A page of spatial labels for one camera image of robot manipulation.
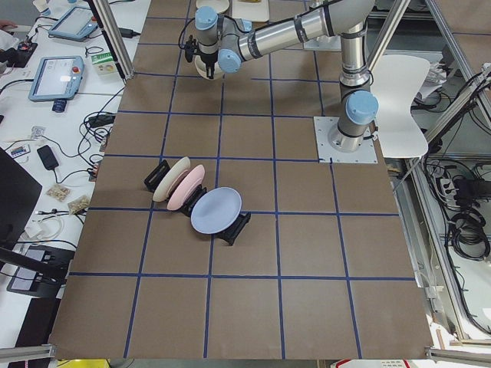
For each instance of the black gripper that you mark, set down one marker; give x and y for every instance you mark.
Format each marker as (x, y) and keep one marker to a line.
(208, 60)

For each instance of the cream ceramic bowl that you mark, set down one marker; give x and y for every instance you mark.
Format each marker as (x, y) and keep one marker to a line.
(201, 69)

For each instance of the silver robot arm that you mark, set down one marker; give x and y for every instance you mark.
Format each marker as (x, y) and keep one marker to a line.
(226, 43)

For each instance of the cream round plate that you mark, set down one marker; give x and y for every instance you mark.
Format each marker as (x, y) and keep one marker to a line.
(219, 6)

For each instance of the cream rectangular tray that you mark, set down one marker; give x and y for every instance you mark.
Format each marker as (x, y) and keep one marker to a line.
(256, 12)

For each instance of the sliced yellow bread loaf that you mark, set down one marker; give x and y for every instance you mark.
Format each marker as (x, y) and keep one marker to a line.
(250, 1)

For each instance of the black power adapter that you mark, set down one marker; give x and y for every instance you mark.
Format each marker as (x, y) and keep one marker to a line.
(128, 33)

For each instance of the green white carton box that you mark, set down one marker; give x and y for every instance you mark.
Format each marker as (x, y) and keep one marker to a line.
(103, 63)

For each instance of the cream plate in rack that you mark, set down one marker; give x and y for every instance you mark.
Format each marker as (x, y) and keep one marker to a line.
(172, 179)

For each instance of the black dish rack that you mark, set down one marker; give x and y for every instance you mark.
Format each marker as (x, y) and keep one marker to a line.
(228, 235)

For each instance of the blue teach pendant far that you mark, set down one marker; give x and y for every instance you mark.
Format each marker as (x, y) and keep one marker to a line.
(77, 24)

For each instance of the blue teach pendant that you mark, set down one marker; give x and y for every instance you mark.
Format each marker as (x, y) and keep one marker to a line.
(77, 24)
(57, 78)

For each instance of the pink plate in rack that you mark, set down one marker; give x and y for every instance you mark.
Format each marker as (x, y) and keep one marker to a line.
(185, 189)

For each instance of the light blue plate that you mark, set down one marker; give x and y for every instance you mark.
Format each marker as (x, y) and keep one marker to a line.
(216, 210)

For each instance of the blue teach pendant near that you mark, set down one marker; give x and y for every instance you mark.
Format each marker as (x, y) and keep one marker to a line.
(57, 78)

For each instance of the white plastic chair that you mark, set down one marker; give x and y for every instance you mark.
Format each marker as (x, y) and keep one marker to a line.
(397, 80)

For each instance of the aluminium frame post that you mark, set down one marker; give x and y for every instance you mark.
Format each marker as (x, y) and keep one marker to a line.
(107, 23)

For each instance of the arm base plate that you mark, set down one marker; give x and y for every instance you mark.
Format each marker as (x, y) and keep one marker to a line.
(334, 147)
(324, 43)

